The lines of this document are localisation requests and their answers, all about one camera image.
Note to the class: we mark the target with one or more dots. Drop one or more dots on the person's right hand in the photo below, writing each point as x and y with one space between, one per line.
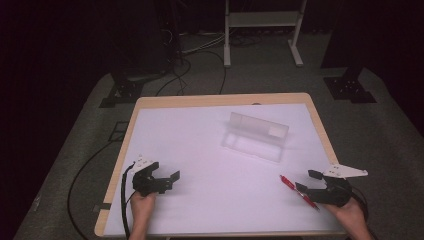
351 215

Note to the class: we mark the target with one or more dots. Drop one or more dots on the red pen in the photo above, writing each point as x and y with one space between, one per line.
290 184

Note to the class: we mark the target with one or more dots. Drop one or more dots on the black tape floor marking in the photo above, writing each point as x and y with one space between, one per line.
119 131

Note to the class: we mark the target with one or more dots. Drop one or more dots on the white table mat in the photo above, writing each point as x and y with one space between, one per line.
206 186

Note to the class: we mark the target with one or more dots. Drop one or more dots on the white metal stand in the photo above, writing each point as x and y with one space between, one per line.
260 19

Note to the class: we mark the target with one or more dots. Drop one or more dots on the black stand base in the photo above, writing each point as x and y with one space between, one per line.
350 88
123 91

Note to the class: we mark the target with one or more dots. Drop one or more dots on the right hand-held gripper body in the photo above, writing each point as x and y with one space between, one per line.
336 195

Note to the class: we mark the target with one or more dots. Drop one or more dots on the person's left hand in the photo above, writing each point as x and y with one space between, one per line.
141 210

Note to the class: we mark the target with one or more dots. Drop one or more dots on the clear plastic pencil case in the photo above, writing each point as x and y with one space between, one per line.
256 140

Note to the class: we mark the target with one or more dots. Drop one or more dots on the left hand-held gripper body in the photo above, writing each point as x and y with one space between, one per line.
146 185

